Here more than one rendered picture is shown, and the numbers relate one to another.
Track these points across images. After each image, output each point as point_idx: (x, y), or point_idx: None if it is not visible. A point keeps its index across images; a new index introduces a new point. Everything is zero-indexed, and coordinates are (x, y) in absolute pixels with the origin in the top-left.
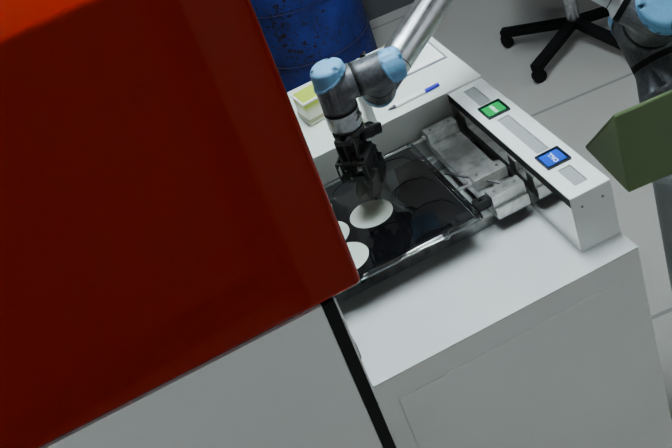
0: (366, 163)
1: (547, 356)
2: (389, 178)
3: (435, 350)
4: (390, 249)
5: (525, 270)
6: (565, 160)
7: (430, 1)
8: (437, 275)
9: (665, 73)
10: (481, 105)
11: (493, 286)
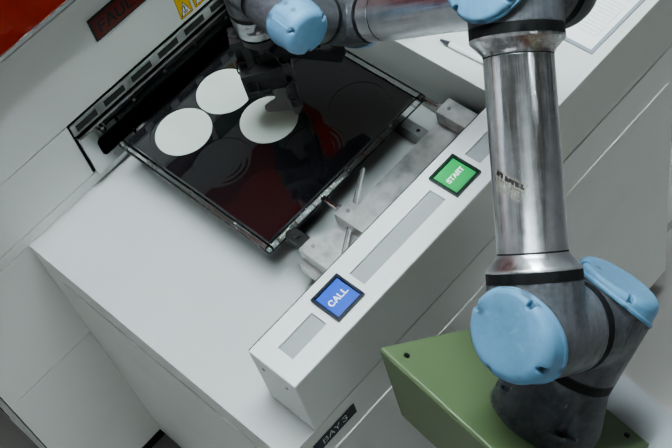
0: (244, 80)
1: (200, 411)
2: (343, 106)
3: (93, 292)
4: (200, 173)
5: (233, 338)
6: (331, 315)
7: (443, 1)
8: (218, 240)
9: (520, 387)
10: (470, 154)
11: (201, 312)
